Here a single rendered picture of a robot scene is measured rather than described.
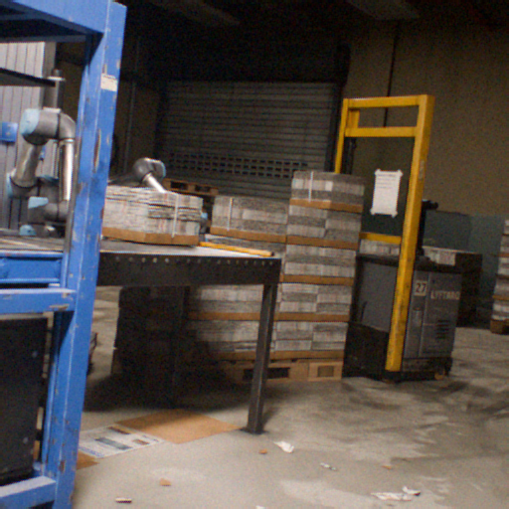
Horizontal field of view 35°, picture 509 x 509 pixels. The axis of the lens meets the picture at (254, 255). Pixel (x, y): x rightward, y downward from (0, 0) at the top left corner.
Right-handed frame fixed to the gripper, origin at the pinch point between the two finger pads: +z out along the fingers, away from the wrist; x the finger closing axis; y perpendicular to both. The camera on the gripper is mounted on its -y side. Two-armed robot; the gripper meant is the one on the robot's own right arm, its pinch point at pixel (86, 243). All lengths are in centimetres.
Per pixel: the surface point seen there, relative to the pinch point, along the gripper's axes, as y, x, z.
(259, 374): -49, -64, 53
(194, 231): 11, -25, 43
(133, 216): 14.5, -17.2, 8.7
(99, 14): 74, -84, -87
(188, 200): 24.4, -24.2, 36.1
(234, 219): 17, 14, 127
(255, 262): 1, -65, 37
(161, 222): 13.4, -24.9, 18.5
